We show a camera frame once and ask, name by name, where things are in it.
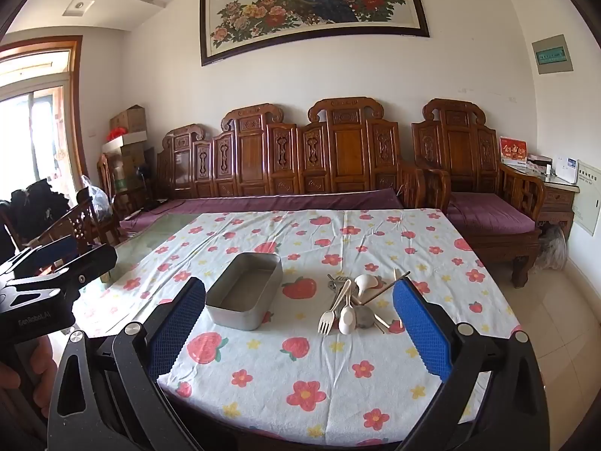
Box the purple sofa cushion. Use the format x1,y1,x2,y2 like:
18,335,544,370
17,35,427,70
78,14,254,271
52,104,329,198
119,187,405,235

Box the white ceramic spoon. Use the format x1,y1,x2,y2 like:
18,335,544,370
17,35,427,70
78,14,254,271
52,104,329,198
352,274,376,301

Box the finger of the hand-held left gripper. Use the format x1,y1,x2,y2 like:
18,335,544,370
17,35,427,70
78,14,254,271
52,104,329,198
44,243,118,292
26,235,80,268

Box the dark clothes pile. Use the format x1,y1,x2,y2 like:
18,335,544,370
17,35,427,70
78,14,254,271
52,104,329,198
0,177,72,251

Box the rectangular metal tray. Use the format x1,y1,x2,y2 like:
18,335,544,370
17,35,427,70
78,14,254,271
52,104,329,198
205,252,284,332

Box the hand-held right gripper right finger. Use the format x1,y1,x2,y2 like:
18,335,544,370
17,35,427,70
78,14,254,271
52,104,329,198
392,278,550,451

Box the clear plastic bag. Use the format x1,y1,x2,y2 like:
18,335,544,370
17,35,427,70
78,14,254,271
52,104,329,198
80,175,114,219

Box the beige plastic spoon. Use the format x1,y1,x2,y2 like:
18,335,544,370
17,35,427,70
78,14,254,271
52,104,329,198
338,291,356,336

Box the stacked cardboard boxes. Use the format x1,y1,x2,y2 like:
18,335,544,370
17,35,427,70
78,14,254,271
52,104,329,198
106,143,157,191

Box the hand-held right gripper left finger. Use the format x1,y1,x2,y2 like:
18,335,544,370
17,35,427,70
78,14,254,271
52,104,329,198
47,276,207,451

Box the framed peacock painting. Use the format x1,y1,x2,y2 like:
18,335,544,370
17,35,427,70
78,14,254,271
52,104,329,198
199,0,431,67

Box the floral strawberry tablecloth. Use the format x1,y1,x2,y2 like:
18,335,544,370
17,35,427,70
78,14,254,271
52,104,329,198
70,209,524,448

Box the carved wooden armchair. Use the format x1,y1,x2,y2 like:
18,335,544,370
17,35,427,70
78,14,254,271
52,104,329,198
412,98,548,288

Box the grey wall panel box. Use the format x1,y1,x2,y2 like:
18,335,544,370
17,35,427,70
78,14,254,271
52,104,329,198
532,34,576,75

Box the purple armchair cushion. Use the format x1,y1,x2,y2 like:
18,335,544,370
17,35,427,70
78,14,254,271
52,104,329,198
446,192,539,236

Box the blue and white box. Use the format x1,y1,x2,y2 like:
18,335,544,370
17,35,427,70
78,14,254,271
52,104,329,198
554,154,581,185

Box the red gift box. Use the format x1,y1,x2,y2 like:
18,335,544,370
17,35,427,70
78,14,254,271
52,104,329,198
498,136,529,164

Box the wooden framed glass door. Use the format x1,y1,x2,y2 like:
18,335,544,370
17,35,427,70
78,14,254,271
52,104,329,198
0,35,90,207

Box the person's left hand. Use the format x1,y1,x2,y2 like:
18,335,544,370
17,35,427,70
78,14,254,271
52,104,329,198
0,338,58,421

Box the wooden chair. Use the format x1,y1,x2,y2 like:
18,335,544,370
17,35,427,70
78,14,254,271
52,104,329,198
35,187,124,264

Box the beige plastic fork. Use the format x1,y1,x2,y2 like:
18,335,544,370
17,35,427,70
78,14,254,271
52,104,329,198
318,279,352,336

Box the wooden side table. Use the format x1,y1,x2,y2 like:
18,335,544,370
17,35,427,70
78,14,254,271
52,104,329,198
536,176,581,241

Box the carved wooden sofa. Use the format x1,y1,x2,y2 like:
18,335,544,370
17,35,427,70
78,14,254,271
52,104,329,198
155,97,452,212

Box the white wall cabinet door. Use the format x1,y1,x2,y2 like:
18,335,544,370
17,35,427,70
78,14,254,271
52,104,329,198
571,163,601,236

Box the brown cardboard box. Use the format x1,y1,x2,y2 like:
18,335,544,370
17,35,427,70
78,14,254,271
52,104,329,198
110,104,146,135

